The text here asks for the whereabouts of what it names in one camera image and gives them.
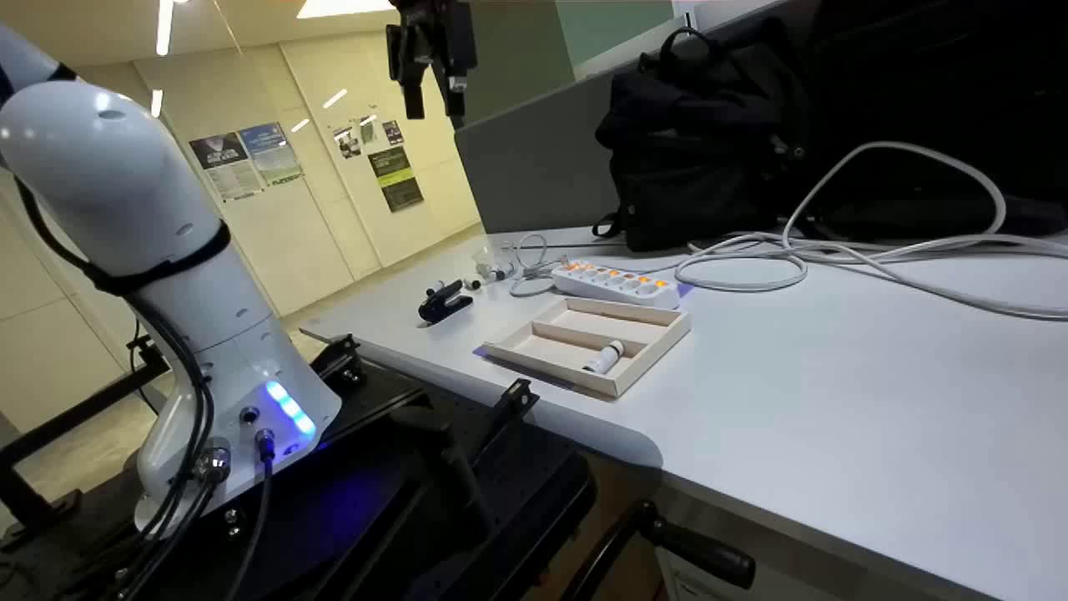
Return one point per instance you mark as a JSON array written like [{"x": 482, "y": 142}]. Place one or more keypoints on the black table clamp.
[
  {"x": 338, "y": 363},
  {"x": 512, "y": 401}
]

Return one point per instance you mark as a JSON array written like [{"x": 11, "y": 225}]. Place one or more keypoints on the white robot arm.
[{"x": 121, "y": 187}]

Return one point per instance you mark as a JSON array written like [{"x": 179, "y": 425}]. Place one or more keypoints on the square ceiling light panel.
[{"x": 344, "y": 9}]

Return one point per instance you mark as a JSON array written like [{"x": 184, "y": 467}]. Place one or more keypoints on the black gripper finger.
[
  {"x": 412, "y": 96},
  {"x": 453, "y": 103}
]

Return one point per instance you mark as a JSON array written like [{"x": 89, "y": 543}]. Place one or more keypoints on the blue wall poster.
[{"x": 270, "y": 152}]

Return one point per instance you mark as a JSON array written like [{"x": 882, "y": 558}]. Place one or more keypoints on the long ceiling light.
[{"x": 163, "y": 26}]

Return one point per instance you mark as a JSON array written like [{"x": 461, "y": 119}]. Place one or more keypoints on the small photo wall poster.
[{"x": 349, "y": 142}]

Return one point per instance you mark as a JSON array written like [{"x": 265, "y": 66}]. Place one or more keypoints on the grey partition panel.
[{"x": 535, "y": 156}]

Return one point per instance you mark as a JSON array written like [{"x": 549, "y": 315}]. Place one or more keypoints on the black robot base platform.
[{"x": 367, "y": 503}]

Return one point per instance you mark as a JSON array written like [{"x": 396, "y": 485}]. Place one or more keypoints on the dark and white wall poster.
[{"x": 223, "y": 165}]

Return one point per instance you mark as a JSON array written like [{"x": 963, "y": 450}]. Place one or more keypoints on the small dark wall poster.
[{"x": 390, "y": 133}]

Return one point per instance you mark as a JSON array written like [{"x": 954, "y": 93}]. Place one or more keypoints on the small black clip tool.
[{"x": 441, "y": 303}]

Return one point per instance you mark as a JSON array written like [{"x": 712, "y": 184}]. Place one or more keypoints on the wooden compartment tray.
[{"x": 584, "y": 349}]

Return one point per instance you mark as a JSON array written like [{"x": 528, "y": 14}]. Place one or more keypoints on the large black bag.
[{"x": 945, "y": 88}]

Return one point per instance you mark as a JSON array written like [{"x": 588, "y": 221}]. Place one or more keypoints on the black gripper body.
[{"x": 441, "y": 26}]

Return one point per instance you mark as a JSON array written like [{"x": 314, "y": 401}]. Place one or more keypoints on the small white cylinder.
[{"x": 604, "y": 356}]

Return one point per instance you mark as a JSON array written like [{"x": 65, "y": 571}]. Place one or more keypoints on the green and black wall poster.
[{"x": 396, "y": 178}]

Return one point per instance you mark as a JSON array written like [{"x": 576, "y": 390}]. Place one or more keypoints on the small clear object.
[{"x": 490, "y": 268}]

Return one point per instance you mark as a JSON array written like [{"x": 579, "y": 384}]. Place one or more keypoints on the black backpack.
[{"x": 700, "y": 144}]

